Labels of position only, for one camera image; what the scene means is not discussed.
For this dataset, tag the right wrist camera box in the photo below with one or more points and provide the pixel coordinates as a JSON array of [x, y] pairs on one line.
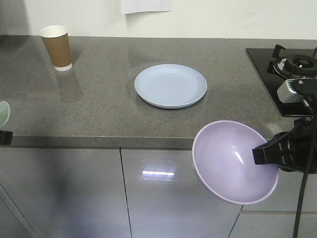
[[287, 94]]

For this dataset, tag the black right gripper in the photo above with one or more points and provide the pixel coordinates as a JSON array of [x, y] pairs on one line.
[[290, 150]]

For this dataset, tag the brown paper cup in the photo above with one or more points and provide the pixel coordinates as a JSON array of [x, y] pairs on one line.
[[56, 41]]

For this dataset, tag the purple plastic bowl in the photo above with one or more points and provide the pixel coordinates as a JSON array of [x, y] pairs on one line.
[[223, 159]]

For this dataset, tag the light green plastic spoon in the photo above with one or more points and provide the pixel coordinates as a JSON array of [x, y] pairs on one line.
[[4, 112]]

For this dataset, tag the white paper sheet on wall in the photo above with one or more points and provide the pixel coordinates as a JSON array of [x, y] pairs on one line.
[[136, 6]]

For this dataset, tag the grey side cabinet doors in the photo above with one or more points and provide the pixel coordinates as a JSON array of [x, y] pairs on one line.
[[61, 193]]

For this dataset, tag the light blue plate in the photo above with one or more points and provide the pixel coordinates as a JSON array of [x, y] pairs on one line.
[[170, 86]]

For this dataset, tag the black gas stove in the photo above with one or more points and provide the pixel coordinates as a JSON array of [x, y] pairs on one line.
[[274, 66]]

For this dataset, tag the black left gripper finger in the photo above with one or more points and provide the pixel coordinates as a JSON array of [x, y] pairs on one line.
[[5, 137]]

